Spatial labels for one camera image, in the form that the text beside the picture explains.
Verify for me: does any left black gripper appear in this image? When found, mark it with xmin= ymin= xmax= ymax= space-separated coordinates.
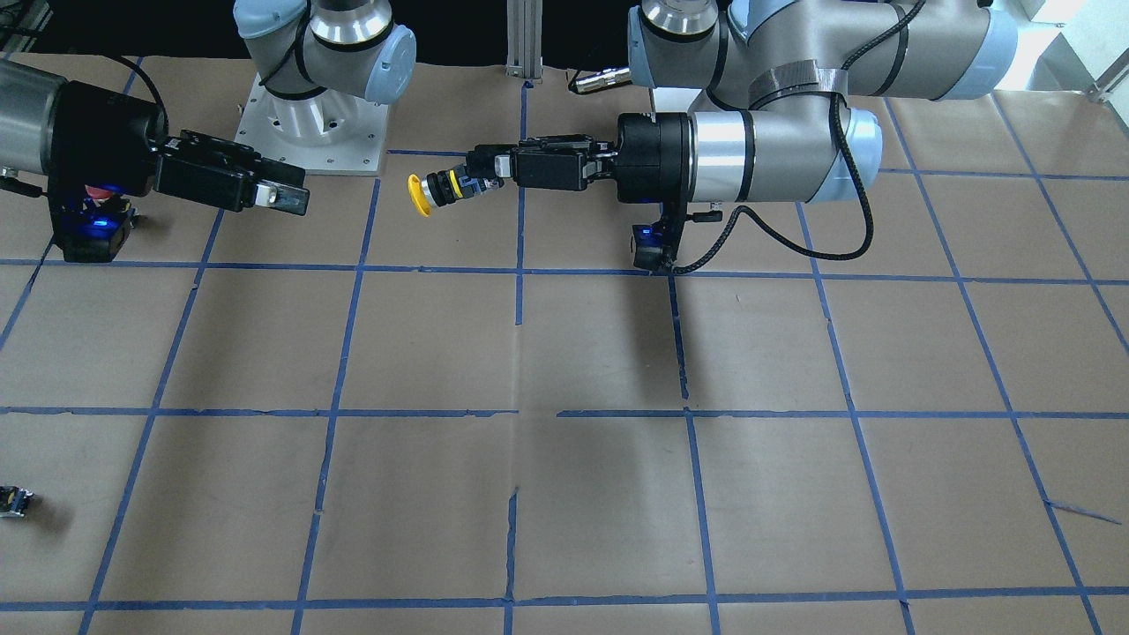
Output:
xmin=465 ymin=113 xmax=692 ymax=205

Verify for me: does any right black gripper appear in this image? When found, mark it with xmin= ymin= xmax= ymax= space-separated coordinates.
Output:
xmin=49 ymin=81 xmax=310 ymax=216

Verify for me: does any yellow push button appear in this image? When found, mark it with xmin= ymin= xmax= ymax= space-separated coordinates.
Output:
xmin=406 ymin=164 xmax=505 ymax=217

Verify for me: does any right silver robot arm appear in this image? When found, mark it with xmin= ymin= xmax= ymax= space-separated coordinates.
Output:
xmin=1 ymin=60 xmax=310 ymax=216

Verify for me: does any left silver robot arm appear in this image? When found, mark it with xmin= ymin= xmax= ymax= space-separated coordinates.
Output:
xmin=452 ymin=1 xmax=1019 ymax=205

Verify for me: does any red push button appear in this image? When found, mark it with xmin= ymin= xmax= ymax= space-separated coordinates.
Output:
xmin=84 ymin=185 xmax=119 ymax=205

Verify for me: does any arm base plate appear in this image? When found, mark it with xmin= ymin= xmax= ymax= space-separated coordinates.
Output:
xmin=236 ymin=77 xmax=392 ymax=176

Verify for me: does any aluminium frame post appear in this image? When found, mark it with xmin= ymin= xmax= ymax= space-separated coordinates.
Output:
xmin=505 ymin=0 xmax=543 ymax=82

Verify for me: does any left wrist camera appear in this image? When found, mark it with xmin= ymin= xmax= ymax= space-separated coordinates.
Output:
xmin=632 ymin=201 xmax=729 ymax=276

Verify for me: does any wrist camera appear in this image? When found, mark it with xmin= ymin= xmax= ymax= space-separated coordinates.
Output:
xmin=632 ymin=201 xmax=729 ymax=276
xmin=49 ymin=195 xmax=138 ymax=264

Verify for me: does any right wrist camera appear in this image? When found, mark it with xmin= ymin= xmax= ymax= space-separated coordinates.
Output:
xmin=49 ymin=195 xmax=138 ymax=264

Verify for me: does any black camera cable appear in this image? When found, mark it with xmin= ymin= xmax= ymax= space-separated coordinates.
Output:
xmin=672 ymin=0 xmax=927 ymax=273

